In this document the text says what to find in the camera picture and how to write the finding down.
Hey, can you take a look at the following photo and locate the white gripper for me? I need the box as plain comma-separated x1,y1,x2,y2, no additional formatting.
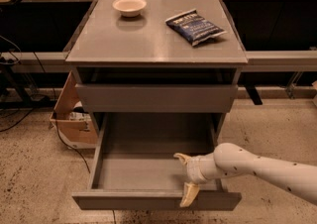
173,153,212,207

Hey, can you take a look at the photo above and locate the grey drawer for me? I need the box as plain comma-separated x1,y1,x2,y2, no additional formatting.
75,84,238,113
71,112,243,212

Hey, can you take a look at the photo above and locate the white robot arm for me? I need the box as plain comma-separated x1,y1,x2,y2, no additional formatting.
173,143,317,207

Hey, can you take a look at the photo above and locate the grey drawer cabinet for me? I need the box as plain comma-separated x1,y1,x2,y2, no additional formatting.
66,0,248,133

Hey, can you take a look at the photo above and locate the grey top drawer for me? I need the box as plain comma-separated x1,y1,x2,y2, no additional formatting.
75,84,238,113

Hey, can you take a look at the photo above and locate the black table leg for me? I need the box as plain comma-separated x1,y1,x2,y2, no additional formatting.
245,85,263,105

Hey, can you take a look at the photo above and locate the open cardboard box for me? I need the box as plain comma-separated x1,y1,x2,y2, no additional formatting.
50,72,98,149

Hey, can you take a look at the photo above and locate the blue chip bag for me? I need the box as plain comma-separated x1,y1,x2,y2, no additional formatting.
165,9,226,47

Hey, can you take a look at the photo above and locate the long grey workbench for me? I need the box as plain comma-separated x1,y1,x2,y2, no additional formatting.
0,0,317,73

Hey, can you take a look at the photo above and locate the white ceramic bowl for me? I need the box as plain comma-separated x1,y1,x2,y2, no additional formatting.
112,0,147,18

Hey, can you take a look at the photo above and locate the black floor cable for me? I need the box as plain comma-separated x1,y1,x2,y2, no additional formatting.
53,111,117,224

